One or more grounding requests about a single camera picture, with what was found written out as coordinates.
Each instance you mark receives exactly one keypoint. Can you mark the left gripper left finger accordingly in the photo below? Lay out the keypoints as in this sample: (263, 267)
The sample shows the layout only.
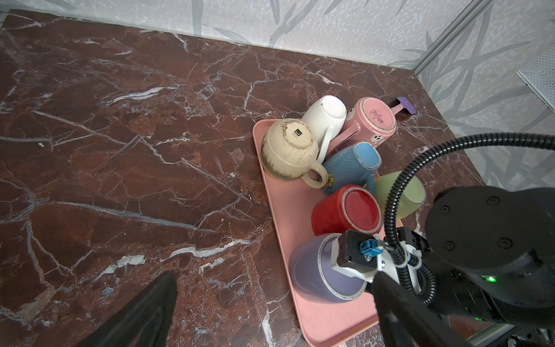
(145, 320)

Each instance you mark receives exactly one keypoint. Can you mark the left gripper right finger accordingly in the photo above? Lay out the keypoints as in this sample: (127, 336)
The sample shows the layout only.
(404, 321)

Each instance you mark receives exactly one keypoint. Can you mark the lavender purple mug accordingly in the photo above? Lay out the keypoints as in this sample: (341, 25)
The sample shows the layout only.
(313, 278)

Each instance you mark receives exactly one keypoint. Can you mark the red mug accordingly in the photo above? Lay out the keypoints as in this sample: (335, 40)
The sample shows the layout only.
(350, 208)

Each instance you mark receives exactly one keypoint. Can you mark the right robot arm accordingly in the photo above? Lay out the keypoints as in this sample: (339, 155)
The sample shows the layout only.
(492, 253)

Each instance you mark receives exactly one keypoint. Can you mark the light green mug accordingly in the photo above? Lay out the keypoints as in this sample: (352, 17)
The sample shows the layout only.
(411, 199)

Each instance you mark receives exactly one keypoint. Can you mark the blue dotted mug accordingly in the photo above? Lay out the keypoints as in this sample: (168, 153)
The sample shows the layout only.
(354, 165)

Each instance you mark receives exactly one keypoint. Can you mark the pink patterned mug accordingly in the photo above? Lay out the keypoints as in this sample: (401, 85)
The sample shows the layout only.
(370, 120)

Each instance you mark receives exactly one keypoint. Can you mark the beige speckled round mug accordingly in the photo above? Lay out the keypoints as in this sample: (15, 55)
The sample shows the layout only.
(289, 152)

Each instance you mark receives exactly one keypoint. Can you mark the white mug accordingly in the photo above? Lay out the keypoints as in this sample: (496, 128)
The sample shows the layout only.
(326, 118)

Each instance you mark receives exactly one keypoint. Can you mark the pink plastic tray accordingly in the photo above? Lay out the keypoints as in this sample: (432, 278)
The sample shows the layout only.
(322, 324)

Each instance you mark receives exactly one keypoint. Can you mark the purple pink spatula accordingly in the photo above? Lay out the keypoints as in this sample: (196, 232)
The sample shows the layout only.
(404, 104)

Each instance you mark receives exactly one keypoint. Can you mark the white wire basket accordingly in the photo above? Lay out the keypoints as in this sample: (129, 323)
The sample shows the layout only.
(538, 75)

